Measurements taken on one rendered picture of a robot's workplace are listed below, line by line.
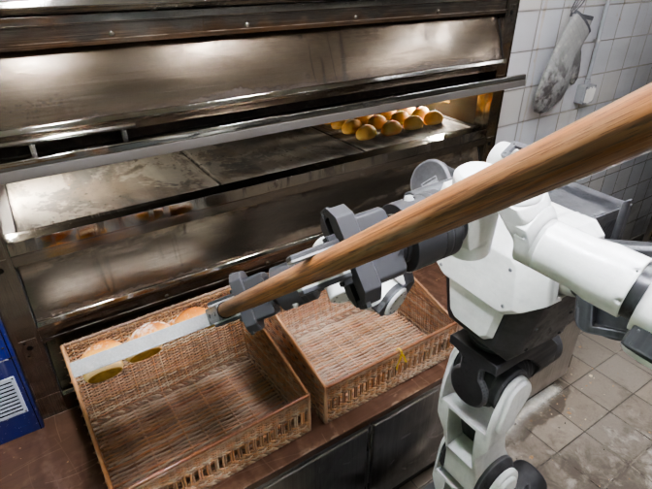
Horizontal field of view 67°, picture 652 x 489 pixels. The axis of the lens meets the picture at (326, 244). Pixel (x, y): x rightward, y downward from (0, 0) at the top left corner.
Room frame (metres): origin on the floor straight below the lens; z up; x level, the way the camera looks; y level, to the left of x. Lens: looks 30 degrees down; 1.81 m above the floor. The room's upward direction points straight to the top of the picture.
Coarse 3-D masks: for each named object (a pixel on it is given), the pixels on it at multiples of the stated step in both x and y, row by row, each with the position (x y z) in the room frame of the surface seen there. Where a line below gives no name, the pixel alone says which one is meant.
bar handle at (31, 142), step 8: (96, 128) 1.15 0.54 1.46; (104, 128) 1.15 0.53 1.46; (112, 128) 1.16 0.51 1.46; (120, 128) 1.17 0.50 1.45; (128, 128) 1.18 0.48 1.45; (40, 136) 1.08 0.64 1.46; (48, 136) 1.09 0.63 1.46; (56, 136) 1.10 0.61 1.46; (64, 136) 1.10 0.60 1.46; (72, 136) 1.11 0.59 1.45; (80, 136) 1.12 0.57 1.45; (0, 144) 1.04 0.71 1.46; (8, 144) 1.04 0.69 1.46; (16, 144) 1.05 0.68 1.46; (24, 144) 1.06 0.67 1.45; (32, 144) 1.07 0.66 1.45; (32, 152) 1.06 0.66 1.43
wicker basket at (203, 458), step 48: (96, 336) 1.13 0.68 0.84; (240, 336) 1.33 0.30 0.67; (96, 384) 1.07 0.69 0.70; (144, 384) 1.13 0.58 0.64; (192, 384) 1.18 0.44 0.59; (240, 384) 1.18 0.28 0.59; (288, 384) 1.09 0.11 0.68; (96, 432) 0.99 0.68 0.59; (144, 432) 0.99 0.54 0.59; (192, 432) 0.99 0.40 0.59; (240, 432) 0.88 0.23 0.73; (288, 432) 0.96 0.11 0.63; (144, 480) 0.74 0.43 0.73; (192, 480) 0.80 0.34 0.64
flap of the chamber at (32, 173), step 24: (384, 96) 1.77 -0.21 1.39; (432, 96) 1.68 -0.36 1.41; (456, 96) 1.74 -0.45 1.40; (240, 120) 1.47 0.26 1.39; (312, 120) 1.42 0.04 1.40; (336, 120) 1.46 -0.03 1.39; (96, 144) 1.26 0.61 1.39; (168, 144) 1.19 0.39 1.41; (192, 144) 1.22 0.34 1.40; (216, 144) 1.25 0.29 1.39; (48, 168) 1.04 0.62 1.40; (72, 168) 1.06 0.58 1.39
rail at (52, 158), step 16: (496, 80) 1.86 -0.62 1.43; (512, 80) 1.91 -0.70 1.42; (400, 96) 1.61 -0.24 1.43; (416, 96) 1.64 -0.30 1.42; (304, 112) 1.41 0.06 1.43; (320, 112) 1.44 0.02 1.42; (336, 112) 1.47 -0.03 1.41; (208, 128) 1.25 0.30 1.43; (224, 128) 1.27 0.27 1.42; (240, 128) 1.30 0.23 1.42; (112, 144) 1.13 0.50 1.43; (128, 144) 1.14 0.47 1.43; (144, 144) 1.16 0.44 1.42; (160, 144) 1.18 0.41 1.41; (16, 160) 1.01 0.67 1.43; (32, 160) 1.03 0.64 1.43; (48, 160) 1.04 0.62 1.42; (64, 160) 1.06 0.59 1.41
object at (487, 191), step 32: (640, 96) 0.23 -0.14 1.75; (576, 128) 0.25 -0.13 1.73; (608, 128) 0.23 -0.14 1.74; (640, 128) 0.22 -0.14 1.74; (512, 160) 0.28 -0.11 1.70; (544, 160) 0.26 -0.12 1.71; (576, 160) 0.24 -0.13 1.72; (608, 160) 0.24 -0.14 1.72; (448, 192) 0.32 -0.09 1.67; (480, 192) 0.29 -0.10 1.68; (512, 192) 0.27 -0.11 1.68; (544, 192) 0.27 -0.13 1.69; (384, 224) 0.37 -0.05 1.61; (416, 224) 0.33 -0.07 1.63; (448, 224) 0.31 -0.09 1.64; (320, 256) 0.45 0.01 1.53; (352, 256) 0.40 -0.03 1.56; (256, 288) 0.60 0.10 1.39; (288, 288) 0.51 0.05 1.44
